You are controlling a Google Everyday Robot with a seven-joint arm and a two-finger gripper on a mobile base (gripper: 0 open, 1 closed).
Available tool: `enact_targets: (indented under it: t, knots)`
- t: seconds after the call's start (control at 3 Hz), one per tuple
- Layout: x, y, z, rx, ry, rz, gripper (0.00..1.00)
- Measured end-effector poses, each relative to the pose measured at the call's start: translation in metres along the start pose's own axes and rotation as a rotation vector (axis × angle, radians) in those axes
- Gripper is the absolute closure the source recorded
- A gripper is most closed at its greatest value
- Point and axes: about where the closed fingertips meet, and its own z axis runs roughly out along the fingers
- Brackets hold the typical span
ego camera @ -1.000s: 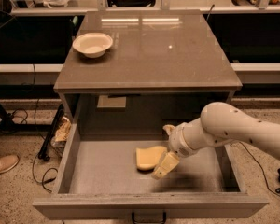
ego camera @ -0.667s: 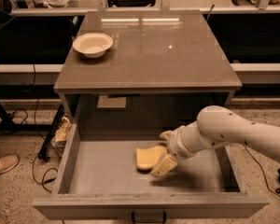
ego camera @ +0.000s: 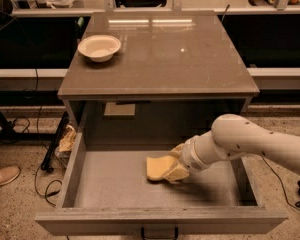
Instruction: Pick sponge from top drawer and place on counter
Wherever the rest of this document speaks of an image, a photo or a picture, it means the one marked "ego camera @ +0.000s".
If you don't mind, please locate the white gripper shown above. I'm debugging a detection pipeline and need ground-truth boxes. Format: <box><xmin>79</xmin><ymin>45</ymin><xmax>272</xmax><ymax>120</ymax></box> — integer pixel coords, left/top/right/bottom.
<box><xmin>157</xmin><ymin>136</ymin><xmax>210</xmax><ymax>182</ymax></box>

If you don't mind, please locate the yellow sponge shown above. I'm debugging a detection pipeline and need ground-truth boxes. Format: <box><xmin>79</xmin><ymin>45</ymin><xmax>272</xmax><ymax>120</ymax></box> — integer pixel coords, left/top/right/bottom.
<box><xmin>146</xmin><ymin>155</ymin><xmax>176</xmax><ymax>181</ymax></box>

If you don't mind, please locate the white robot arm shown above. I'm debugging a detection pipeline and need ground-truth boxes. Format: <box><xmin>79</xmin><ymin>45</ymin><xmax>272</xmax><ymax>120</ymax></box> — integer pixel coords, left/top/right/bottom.
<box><xmin>147</xmin><ymin>114</ymin><xmax>300</xmax><ymax>182</ymax></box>

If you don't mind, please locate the open grey top drawer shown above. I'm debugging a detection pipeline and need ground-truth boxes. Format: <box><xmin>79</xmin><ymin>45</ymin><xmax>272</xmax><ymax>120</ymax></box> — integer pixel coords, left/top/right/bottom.
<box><xmin>34</xmin><ymin>100</ymin><xmax>289</xmax><ymax>236</ymax></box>

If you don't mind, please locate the grey cabinet with counter top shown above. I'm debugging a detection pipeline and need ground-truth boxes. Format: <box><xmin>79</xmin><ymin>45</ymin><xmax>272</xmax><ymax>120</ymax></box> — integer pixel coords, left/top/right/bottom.
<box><xmin>58</xmin><ymin>11</ymin><xmax>259</xmax><ymax>123</ymax></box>

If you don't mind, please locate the crumpled plastic wrapper on floor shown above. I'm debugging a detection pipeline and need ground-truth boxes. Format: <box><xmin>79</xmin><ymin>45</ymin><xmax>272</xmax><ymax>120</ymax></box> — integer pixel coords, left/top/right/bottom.
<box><xmin>55</xmin><ymin>125</ymin><xmax>76</xmax><ymax>158</ymax></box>

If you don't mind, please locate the black bar tool on floor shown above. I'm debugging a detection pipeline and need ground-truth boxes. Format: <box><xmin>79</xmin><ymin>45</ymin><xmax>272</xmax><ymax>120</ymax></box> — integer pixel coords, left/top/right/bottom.
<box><xmin>40</xmin><ymin>112</ymin><xmax>69</xmax><ymax>173</ymax></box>

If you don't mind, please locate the white bowl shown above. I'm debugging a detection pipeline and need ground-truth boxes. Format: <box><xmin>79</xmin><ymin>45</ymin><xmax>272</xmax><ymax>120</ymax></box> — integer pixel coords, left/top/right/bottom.
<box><xmin>78</xmin><ymin>35</ymin><xmax>121</xmax><ymax>62</ymax></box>

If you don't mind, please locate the tan shoe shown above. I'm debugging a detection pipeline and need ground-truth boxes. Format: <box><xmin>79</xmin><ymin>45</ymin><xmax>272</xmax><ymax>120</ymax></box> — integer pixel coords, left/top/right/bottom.
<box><xmin>0</xmin><ymin>166</ymin><xmax>21</xmax><ymax>187</ymax></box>

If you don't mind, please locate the black drawer handle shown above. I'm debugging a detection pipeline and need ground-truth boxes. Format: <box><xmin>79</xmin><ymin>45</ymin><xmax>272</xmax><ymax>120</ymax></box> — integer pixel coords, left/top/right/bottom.
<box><xmin>140</xmin><ymin>227</ymin><xmax>179</xmax><ymax>240</ymax></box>

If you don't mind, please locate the black cable on floor right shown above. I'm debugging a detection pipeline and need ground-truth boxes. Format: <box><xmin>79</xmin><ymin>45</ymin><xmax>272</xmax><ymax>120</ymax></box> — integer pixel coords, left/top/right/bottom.
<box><xmin>261</xmin><ymin>157</ymin><xmax>300</xmax><ymax>219</ymax></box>

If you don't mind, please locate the black cable on floor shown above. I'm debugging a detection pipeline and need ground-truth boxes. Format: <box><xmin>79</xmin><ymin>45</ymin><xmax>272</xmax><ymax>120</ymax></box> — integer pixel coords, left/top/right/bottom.
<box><xmin>261</xmin><ymin>157</ymin><xmax>300</xmax><ymax>219</ymax></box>
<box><xmin>33</xmin><ymin>163</ymin><xmax>63</xmax><ymax>208</ymax></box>

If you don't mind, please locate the black cable on floor left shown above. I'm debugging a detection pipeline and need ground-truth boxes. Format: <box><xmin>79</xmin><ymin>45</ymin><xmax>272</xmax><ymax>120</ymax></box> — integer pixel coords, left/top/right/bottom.
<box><xmin>33</xmin><ymin>163</ymin><xmax>63</xmax><ymax>208</ymax></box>

